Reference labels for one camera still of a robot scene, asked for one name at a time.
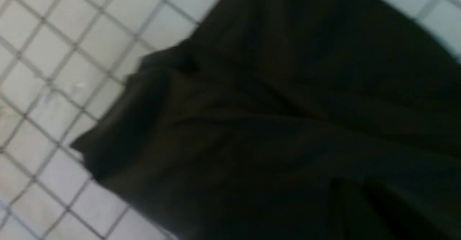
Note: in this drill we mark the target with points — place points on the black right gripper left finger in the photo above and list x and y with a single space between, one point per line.
350 214

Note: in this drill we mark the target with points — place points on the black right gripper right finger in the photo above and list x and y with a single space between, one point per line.
409 216

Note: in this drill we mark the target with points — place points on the gray long-sleeved shirt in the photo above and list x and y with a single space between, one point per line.
236 132

